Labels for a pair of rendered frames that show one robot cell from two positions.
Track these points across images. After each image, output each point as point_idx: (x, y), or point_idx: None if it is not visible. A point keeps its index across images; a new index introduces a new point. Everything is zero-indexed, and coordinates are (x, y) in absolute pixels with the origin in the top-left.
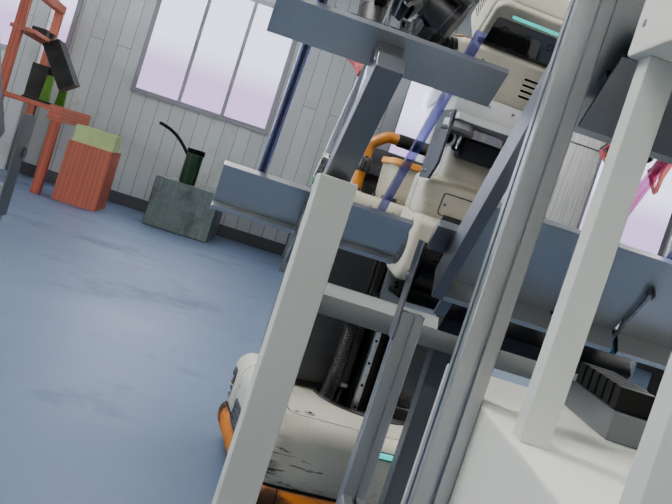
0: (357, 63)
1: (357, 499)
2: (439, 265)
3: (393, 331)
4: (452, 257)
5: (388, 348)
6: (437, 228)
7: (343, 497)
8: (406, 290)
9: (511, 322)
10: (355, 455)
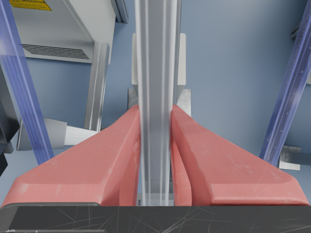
0: (186, 187)
1: (88, 127)
2: None
3: (65, 122)
4: (1, 68)
5: (67, 132)
6: (2, 102)
7: (97, 125)
8: (49, 120)
9: None
10: (90, 130)
